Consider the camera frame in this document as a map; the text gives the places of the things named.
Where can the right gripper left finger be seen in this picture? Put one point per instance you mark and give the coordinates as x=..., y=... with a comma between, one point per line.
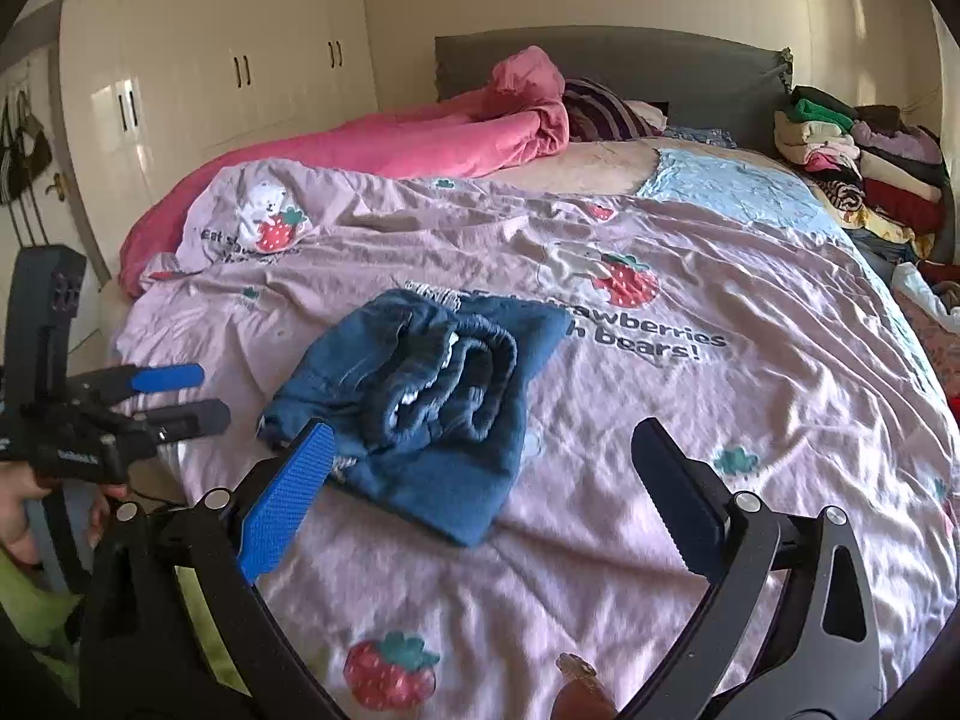
x=140, y=653

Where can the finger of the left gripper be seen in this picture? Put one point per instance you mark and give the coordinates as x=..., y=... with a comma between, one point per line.
x=150, y=429
x=111, y=386

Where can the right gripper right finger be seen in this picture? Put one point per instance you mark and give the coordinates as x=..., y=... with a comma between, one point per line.
x=819, y=658

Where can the blue denim pants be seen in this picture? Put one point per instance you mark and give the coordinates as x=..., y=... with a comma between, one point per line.
x=427, y=399

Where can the person's left hand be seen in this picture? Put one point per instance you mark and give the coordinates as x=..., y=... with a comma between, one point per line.
x=19, y=484

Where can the bags hanging on door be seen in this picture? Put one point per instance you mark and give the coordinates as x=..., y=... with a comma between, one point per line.
x=26, y=155

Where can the pink strawberry print duvet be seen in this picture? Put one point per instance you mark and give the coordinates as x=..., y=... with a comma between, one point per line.
x=776, y=357

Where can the cream built-in wardrobe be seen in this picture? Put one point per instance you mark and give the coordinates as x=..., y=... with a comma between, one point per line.
x=153, y=89

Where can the light blue patterned sheet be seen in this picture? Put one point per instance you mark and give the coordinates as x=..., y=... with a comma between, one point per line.
x=745, y=192

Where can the stack of folded clothes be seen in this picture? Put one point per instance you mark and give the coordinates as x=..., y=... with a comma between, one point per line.
x=880, y=175

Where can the pink fleece blanket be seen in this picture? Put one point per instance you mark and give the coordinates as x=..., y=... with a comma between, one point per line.
x=517, y=117

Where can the striped dark garment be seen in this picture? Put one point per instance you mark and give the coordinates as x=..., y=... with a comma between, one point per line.
x=598, y=114

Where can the grey upholstered headboard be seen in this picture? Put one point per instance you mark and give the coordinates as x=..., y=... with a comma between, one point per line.
x=704, y=81

